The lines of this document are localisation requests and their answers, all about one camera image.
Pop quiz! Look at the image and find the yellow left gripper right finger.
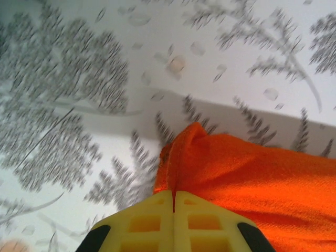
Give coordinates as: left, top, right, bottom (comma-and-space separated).
173, 190, 276, 252

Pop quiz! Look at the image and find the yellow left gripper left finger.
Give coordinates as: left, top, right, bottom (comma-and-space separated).
77, 190, 175, 252

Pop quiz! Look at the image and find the orange t-shirt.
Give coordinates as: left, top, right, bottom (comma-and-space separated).
153, 122, 336, 252

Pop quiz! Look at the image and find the floral table cover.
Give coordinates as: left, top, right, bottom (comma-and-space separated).
0, 0, 336, 252

